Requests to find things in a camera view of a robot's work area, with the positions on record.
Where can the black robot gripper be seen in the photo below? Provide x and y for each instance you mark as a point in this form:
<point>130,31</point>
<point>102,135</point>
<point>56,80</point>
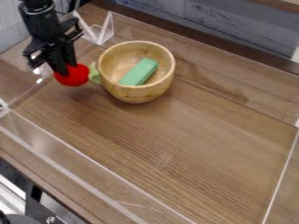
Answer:
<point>52,37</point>

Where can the red plush strawberry toy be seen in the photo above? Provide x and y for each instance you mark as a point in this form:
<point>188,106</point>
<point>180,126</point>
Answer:
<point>79,75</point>

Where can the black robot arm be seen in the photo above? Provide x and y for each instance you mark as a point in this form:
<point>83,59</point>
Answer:
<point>52,36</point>

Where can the wooden bowl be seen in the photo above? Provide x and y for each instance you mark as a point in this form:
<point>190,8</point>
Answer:
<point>119,59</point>

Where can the green rectangular block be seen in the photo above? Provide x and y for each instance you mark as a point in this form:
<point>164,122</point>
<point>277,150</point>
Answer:
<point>140,73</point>

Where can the clear acrylic corner bracket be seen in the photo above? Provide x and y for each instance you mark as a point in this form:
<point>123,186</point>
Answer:
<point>98,34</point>

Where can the clear acrylic tray wall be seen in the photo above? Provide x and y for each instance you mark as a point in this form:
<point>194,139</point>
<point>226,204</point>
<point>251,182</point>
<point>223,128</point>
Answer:
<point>82,183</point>

